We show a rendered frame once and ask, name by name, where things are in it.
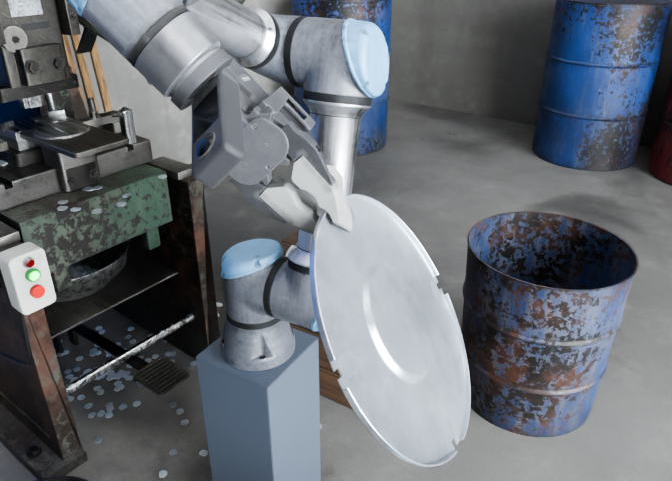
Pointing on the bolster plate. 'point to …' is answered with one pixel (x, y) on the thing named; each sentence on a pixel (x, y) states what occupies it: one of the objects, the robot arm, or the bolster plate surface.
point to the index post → (127, 124)
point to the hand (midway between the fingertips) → (336, 229)
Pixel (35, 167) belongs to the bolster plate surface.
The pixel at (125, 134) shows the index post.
